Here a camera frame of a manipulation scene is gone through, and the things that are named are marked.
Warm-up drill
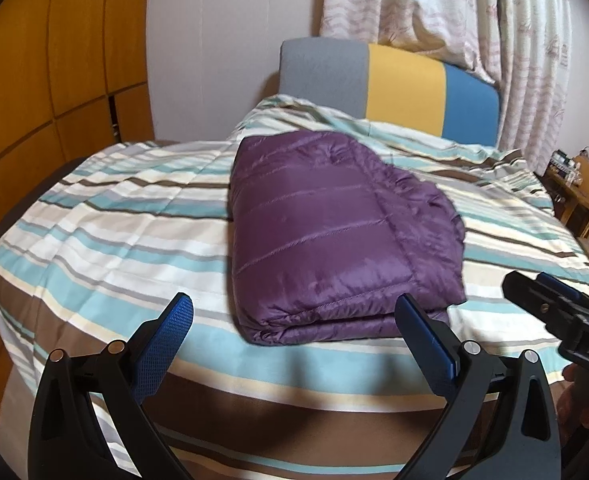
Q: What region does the purple puffer jacket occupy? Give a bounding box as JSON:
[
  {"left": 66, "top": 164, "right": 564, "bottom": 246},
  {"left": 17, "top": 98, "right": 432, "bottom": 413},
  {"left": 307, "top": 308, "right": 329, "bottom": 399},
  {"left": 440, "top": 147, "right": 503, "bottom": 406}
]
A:
[{"left": 229, "top": 130, "right": 467, "bottom": 347}]

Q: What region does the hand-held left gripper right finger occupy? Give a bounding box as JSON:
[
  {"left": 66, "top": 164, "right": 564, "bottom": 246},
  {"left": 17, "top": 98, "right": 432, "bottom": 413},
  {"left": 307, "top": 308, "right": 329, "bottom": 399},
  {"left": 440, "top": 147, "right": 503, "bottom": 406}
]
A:
[{"left": 395, "top": 292, "right": 562, "bottom": 480}]

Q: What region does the wooden side table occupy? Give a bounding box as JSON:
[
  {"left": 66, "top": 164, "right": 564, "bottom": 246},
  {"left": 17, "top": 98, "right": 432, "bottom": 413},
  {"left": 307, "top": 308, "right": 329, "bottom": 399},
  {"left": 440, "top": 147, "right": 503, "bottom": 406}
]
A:
[{"left": 544, "top": 149, "right": 589, "bottom": 226}]

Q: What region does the dark bed frame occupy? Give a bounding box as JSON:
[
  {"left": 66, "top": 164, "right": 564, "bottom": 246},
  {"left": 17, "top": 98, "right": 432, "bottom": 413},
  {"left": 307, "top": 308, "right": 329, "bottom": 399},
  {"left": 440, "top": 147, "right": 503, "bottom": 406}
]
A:
[{"left": 0, "top": 160, "right": 92, "bottom": 253}]

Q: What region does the wooden wardrobe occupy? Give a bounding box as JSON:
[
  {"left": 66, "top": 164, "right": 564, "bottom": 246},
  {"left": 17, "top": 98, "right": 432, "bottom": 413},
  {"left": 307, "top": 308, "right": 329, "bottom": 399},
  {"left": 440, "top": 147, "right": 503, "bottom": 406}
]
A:
[{"left": 0, "top": 0, "right": 155, "bottom": 196}]

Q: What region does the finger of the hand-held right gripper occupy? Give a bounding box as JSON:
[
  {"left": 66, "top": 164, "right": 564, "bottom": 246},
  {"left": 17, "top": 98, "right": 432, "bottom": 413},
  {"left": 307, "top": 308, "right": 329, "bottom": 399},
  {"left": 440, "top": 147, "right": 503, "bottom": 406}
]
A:
[
  {"left": 537, "top": 272, "right": 589, "bottom": 317},
  {"left": 503, "top": 271, "right": 582, "bottom": 336}
]

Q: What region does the person's right hand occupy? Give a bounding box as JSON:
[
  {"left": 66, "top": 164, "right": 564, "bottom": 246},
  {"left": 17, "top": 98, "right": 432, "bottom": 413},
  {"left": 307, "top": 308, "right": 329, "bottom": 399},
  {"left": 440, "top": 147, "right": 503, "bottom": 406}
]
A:
[{"left": 557, "top": 362, "right": 589, "bottom": 438}]

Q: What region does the ship print curtain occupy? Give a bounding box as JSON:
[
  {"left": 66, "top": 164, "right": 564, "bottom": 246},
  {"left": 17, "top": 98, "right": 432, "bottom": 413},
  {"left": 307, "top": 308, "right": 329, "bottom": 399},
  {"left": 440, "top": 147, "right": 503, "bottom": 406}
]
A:
[{"left": 319, "top": 0, "right": 575, "bottom": 171}]

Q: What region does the grey yellow blue headboard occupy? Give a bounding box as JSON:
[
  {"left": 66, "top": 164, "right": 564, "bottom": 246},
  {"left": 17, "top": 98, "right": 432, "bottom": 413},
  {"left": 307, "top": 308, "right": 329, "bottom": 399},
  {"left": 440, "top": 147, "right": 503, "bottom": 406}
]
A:
[{"left": 280, "top": 37, "right": 502, "bottom": 147}]

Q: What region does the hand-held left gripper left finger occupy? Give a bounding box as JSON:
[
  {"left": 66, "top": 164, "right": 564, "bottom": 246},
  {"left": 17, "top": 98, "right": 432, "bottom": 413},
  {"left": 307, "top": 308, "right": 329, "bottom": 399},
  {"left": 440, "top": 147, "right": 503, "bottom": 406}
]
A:
[{"left": 27, "top": 291, "right": 195, "bottom": 480}]

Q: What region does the striped bed blanket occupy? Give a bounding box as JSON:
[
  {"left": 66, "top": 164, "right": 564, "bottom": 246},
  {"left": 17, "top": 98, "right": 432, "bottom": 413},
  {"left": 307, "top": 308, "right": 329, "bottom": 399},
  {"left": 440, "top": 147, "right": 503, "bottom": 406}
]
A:
[{"left": 0, "top": 92, "right": 589, "bottom": 480}]

